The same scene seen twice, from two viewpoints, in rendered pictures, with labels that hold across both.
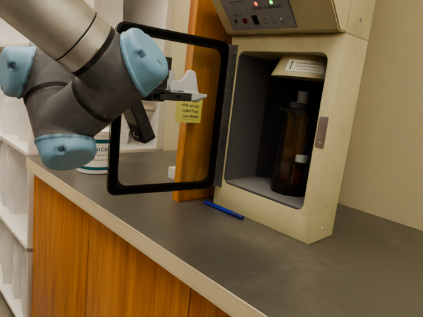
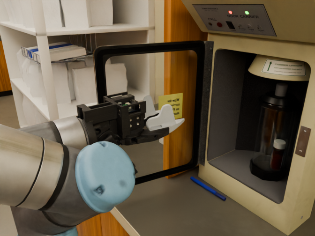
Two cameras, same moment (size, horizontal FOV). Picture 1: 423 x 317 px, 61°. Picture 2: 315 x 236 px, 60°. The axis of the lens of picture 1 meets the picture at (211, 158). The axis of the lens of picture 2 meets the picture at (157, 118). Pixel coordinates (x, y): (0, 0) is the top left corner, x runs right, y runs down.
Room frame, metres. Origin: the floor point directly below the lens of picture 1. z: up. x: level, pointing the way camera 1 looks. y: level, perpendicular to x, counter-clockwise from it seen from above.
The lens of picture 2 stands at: (0.22, 0.00, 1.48)
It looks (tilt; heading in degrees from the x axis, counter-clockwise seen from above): 22 degrees down; 8
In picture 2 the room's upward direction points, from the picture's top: straight up
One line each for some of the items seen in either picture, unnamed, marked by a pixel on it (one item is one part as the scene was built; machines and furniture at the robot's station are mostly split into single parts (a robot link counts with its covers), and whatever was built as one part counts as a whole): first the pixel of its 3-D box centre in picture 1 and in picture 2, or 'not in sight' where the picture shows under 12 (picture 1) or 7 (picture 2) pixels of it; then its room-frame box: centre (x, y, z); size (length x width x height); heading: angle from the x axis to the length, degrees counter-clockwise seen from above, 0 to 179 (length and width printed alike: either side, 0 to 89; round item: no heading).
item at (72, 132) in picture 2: not in sight; (70, 137); (0.62, 0.21, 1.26); 0.08 x 0.05 x 0.08; 44
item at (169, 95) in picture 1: (168, 95); (146, 132); (0.69, 0.09, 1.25); 0.09 x 0.05 x 0.02; 121
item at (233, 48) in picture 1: (224, 118); (204, 108); (0.99, -0.02, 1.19); 0.03 x 0.02 x 0.39; 45
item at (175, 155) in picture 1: (170, 115); (154, 117); (0.91, 0.11, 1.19); 0.30 x 0.01 x 0.40; 125
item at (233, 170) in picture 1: (296, 126); (274, 113); (0.98, -0.22, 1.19); 0.26 x 0.24 x 0.35; 45
